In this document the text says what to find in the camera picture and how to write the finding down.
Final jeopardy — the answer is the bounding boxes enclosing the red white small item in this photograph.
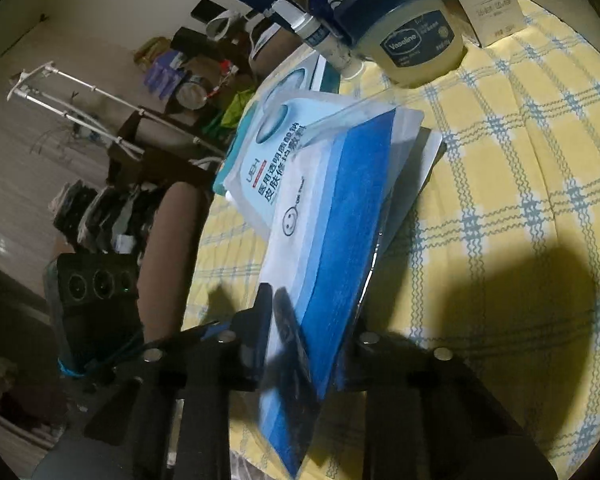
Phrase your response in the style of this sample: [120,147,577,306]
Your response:
[207,60,238,101]

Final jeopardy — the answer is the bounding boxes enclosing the white milk carton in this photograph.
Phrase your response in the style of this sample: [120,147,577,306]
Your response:
[430,0,522,48]

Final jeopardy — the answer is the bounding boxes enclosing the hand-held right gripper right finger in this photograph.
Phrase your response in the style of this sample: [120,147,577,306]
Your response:
[336,331,558,480]

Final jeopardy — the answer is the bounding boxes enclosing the small white cap spray bottle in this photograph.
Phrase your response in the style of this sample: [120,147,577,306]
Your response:
[265,0,366,78]

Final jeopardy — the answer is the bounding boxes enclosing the blue white striped pouch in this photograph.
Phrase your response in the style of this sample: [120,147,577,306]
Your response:
[257,105,427,478]

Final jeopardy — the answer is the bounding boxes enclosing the pile of dark clothes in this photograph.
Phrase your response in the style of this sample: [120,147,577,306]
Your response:
[50,182,156,256]

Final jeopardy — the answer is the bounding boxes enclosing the person's leg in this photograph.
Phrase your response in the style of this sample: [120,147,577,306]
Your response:
[137,180,216,343]

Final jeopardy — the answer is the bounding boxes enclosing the white paper sheet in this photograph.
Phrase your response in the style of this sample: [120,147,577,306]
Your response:
[250,22,286,56]

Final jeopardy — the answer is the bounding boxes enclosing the black box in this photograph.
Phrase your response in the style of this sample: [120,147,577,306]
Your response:
[190,0,231,23]
[171,26,216,56]

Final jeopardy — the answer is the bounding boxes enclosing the pale blue facial mask pouch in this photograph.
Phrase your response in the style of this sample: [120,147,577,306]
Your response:
[225,96,361,241]

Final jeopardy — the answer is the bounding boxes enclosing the white metal rack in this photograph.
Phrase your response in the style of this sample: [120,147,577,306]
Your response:
[7,60,221,156]

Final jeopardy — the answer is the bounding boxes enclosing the purple packets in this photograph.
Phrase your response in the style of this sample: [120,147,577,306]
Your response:
[142,50,191,98]

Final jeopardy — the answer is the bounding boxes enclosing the green bag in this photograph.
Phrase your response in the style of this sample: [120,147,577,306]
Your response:
[207,87,256,133]

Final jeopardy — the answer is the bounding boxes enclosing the dark wooden chair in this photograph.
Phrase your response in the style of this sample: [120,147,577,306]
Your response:
[105,110,231,191]

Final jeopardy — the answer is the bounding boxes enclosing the petroleum jelly jar navy lid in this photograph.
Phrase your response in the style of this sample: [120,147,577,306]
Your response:
[340,0,468,88]

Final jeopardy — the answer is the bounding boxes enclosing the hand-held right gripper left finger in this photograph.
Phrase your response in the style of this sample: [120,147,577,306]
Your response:
[32,282,276,480]

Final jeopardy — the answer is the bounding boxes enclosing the yellow bag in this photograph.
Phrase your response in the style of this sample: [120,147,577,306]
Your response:
[132,36,173,63]

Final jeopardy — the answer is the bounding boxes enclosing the round metal tin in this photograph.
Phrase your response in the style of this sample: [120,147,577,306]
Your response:
[175,77,211,111]

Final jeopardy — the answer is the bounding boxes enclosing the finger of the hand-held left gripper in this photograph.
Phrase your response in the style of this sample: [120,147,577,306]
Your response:
[114,320,241,367]

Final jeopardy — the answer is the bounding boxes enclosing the white curved device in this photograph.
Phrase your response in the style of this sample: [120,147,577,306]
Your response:
[204,10,246,41]

